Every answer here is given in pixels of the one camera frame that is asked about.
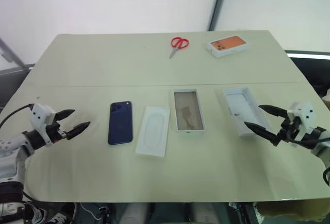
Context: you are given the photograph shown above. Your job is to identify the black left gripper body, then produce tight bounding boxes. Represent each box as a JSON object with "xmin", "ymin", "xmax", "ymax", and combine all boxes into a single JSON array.
[{"xmin": 45, "ymin": 114, "xmax": 72, "ymax": 145}]

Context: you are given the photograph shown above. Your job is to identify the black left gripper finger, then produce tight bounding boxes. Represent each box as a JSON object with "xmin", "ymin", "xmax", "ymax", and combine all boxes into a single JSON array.
[
  {"xmin": 65, "ymin": 121, "xmax": 91, "ymax": 141},
  {"xmin": 56, "ymin": 109, "xmax": 76, "ymax": 122}
]

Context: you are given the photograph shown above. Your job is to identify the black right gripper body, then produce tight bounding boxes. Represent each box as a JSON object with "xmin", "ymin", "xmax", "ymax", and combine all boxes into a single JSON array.
[{"xmin": 272, "ymin": 116, "xmax": 310, "ymax": 148}]

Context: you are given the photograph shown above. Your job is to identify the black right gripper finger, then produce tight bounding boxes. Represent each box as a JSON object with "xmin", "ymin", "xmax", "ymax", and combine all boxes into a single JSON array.
[
  {"xmin": 258, "ymin": 105, "xmax": 288, "ymax": 119},
  {"xmin": 244, "ymin": 121, "xmax": 281, "ymax": 146}
]

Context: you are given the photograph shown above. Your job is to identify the white box lid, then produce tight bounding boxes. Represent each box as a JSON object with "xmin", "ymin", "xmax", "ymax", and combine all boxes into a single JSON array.
[{"xmin": 222, "ymin": 87, "xmax": 272, "ymax": 139}]

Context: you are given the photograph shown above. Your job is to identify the dark blue smartphone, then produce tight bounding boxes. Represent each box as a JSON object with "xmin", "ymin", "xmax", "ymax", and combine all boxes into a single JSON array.
[{"xmin": 107, "ymin": 101, "xmax": 134, "ymax": 146}]

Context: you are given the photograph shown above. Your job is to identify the white box with brown insert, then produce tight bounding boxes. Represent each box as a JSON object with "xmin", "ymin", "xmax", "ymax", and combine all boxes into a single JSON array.
[{"xmin": 172, "ymin": 88, "xmax": 208, "ymax": 134}]

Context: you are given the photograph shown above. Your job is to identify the white box with orange phone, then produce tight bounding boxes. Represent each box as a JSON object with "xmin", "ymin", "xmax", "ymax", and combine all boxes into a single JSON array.
[{"xmin": 206, "ymin": 35, "xmax": 250, "ymax": 59}]

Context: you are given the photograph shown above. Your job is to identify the dark table with bright strip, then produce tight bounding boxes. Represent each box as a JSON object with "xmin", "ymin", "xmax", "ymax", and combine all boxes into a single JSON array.
[{"xmin": 284, "ymin": 49, "xmax": 330, "ymax": 98}]

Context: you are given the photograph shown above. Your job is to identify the dark furniture beside table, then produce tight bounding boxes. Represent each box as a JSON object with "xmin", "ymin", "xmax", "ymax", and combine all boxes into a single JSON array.
[{"xmin": 0, "ymin": 63, "xmax": 36, "ymax": 109}]

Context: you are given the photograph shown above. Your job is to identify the white moulded tray insert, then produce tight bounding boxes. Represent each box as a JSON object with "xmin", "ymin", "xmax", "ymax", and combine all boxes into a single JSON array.
[{"xmin": 135, "ymin": 106, "xmax": 171, "ymax": 158}]

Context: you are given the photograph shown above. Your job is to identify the grey diagonal bar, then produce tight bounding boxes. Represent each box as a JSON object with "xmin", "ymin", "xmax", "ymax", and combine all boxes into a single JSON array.
[{"xmin": 0, "ymin": 37, "xmax": 27, "ymax": 71}]

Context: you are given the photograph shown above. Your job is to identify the yellowish padded object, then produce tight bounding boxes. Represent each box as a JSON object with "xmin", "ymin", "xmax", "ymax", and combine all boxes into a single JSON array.
[{"xmin": 254, "ymin": 198, "xmax": 330, "ymax": 224}]

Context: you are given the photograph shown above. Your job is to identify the black and white sneaker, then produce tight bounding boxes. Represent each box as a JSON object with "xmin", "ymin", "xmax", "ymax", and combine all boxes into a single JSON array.
[{"xmin": 24, "ymin": 202, "xmax": 78, "ymax": 224}]

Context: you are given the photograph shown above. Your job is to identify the grey rounded shape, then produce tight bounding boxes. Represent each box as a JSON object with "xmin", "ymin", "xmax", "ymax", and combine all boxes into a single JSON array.
[{"xmin": 114, "ymin": 202, "xmax": 152, "ymax": 224}]

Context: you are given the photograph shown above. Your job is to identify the dark vertical pole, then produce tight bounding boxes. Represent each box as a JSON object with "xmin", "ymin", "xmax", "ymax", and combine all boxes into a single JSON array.
[{"xmin": 208, "ymin": 0, "xmax": 232, "ymax": 32}]

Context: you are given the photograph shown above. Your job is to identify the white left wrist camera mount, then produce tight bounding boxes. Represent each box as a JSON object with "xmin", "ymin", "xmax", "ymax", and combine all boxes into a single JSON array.
[{"xmin": 29, "ymin": 102, "xmax": 57, "ymax": 145}]

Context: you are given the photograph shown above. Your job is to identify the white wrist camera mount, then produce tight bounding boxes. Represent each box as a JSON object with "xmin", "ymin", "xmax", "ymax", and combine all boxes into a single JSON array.
[
  {"xmin": 29, "ymin": 102, "xmax": 57, "ymax": 145},
  {"xmin": 287, "ymin": 101, "xmax": 317, "ymax": 148}
]

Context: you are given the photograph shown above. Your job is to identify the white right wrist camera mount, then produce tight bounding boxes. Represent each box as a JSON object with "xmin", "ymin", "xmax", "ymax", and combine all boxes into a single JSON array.
[{"xmin": 287, "ymin": 101, "xmax": 317, "ymax": 148}]

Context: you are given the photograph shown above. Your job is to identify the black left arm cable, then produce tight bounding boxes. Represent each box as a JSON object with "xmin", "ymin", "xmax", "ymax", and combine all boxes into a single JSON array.
[{"xmin": 0, "ymin": 104, "xmax": 36, "ymax": 130}]

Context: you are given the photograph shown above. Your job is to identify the thin white cable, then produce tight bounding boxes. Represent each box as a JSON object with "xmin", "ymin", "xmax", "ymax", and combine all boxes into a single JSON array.
[{"xmin": 79, "ymin": 202, "xmax": 102, "ymax": 221}]

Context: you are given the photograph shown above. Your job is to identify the red handled scissors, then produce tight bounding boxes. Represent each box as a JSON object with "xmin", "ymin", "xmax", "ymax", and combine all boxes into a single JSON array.
[{"xmin": 169, "ymin": 37, "xmax": 190, "ymax": 60}]

